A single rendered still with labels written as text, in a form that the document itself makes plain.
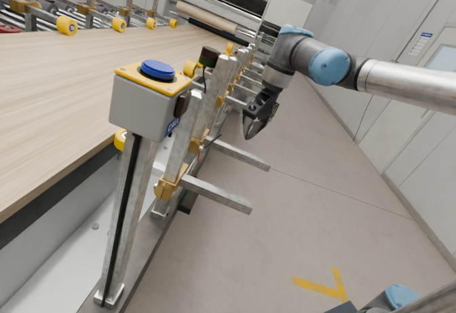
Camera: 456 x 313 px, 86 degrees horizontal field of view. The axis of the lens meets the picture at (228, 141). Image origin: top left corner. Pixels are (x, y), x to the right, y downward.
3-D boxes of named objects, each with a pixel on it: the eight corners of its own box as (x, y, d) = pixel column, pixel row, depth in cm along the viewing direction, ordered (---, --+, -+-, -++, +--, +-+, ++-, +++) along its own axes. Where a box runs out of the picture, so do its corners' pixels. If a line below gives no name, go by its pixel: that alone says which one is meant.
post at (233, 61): (204, 149, 124) (238, 58, 102) (202, 153, 121) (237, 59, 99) (197, 146, 124) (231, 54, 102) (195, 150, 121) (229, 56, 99)
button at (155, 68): (177, 81, 31) (180, 69, 31) (165, 89, 28) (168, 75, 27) (148, 69, 31) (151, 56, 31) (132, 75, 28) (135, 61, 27)
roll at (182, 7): (271, 49, 321) (275, 40, 315) (271, 50, 310) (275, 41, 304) (170, 7, 320) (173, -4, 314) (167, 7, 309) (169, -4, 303)
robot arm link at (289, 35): (300, 27, 62) (277, 17, 69) (279, 73, 68) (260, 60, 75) (323, 37, 68) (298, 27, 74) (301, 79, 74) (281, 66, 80)
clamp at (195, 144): (205, 139, 101) (210, 129, 99) (196, 155, 89) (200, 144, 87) (193, 134, 101) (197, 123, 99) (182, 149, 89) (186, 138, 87)
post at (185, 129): (163, 223, 81) (206, 91, 58) (158, 231, 78) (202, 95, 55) (153, 218, 81) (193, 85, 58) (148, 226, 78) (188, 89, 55)
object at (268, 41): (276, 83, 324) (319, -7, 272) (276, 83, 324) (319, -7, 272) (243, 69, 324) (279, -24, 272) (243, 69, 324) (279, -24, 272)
